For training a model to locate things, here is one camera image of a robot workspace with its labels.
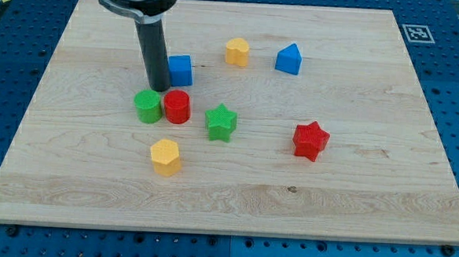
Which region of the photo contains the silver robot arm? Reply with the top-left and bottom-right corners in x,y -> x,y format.
98,0 -> 177,92

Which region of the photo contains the white fiducial marker tag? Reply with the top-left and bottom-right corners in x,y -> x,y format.
402,24 -> 435,44

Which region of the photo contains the red star block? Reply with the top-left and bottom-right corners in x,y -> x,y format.
292,121 -> 330,162

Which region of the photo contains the blue cube block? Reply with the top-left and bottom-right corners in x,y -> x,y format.
168,55 -> 193,86

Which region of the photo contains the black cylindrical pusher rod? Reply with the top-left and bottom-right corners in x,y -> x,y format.
135,20 -> 171,92

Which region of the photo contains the red cylinder block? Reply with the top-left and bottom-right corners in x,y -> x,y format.
163,90 -> 191,124

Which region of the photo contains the green cylinder block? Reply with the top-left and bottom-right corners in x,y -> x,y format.
134,90 -> 163,123

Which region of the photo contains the wooden board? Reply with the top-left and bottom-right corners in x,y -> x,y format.
0,0 -> 459,245

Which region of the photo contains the yellow hexagon block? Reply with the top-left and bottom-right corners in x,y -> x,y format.
150,138 -> 182,177

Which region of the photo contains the green star block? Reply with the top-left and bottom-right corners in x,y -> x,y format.
204,103 -> 237,142

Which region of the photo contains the yellow heart block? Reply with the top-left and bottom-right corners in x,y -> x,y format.
225,38 -> 249,67

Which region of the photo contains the blue triangle block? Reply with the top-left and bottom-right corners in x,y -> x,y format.
275,43 -> 303,75

